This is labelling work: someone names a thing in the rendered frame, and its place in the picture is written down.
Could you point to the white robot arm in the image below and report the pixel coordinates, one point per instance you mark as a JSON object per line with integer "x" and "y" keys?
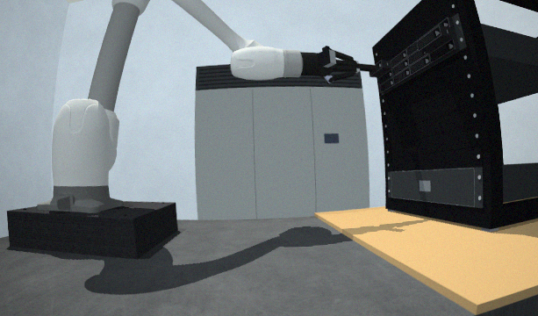
{"x": 82, "y": 146}

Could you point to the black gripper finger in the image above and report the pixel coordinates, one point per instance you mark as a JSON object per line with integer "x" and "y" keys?
{"x": 346, "y": 60}
{"x": 353, "y": 69}

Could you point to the tan wooden board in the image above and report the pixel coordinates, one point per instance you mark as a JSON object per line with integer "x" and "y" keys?
{"x": 480, "y": 271}

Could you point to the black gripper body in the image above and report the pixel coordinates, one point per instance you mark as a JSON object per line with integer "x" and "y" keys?
{"x": 311, "y": 65}

